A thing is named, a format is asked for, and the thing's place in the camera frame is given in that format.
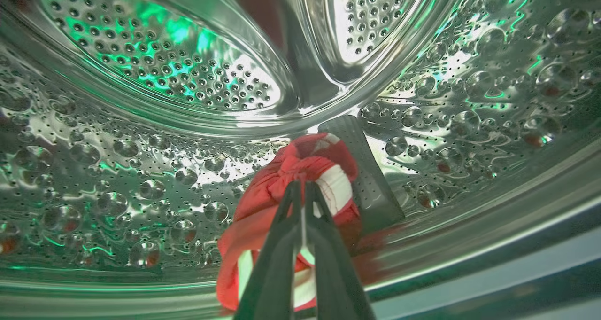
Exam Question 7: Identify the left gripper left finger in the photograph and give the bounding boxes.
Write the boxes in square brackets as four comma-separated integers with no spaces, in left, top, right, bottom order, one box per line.
[233,180,303,320]

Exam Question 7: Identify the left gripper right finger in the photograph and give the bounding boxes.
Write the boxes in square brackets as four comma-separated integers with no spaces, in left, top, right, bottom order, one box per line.
[304,181,376,320]

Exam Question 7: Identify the red and white garment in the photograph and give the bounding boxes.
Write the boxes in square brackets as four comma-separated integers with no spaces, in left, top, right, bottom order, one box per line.
[216,133,364,311]

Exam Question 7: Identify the stainless steel washing machine drum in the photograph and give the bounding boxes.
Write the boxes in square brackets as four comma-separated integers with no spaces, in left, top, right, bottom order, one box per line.
[0,0,601,311]

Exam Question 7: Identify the grey drum paddle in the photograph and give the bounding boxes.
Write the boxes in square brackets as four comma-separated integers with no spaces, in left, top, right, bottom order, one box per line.
[318,116,405,236]

